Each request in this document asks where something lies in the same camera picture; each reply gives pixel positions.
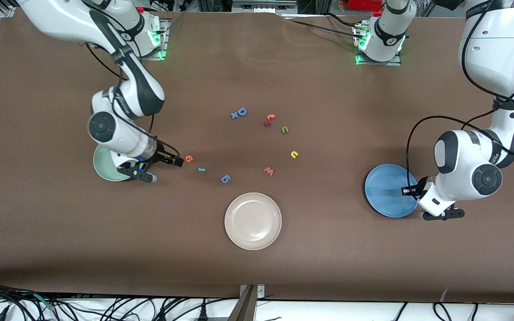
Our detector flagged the blue plate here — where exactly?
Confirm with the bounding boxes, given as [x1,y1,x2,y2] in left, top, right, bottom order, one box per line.
[364,164,420,218]

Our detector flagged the pale green plate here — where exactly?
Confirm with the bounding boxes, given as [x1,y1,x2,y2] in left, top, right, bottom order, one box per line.
[93,145,133,182]

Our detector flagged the beige plate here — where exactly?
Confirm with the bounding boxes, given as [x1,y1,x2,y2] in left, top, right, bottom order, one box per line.
[224,192,282,251]

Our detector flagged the brown table cover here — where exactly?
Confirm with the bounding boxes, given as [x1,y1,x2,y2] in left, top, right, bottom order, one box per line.
[0,8,514,305]

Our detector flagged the silver metal box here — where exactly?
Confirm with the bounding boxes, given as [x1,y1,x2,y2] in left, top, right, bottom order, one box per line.
[232,0,298,14]

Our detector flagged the red box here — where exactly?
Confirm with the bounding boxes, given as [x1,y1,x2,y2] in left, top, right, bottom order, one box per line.
[346,0,385,12]

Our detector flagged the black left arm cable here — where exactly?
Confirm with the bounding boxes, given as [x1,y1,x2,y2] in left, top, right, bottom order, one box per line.
[406,0,514,190]

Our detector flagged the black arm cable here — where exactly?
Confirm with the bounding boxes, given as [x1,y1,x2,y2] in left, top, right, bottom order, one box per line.
[83,42,182,157]
[406,0,514,190]

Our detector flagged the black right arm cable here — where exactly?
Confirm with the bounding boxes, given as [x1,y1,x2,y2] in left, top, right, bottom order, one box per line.
[83,42,182,157]

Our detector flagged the looped black floor cable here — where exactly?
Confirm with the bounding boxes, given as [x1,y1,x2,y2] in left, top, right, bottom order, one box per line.
[433,302,453,321]

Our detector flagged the aluminium profile post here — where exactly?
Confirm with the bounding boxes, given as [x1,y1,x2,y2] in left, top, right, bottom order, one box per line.
[228,284,265,321]

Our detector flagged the black base cable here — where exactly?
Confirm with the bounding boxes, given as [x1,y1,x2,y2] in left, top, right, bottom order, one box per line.
[284,12,361,37]

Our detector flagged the aluminium frame corner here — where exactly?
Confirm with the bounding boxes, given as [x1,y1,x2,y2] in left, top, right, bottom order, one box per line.
[0,0,19,18]

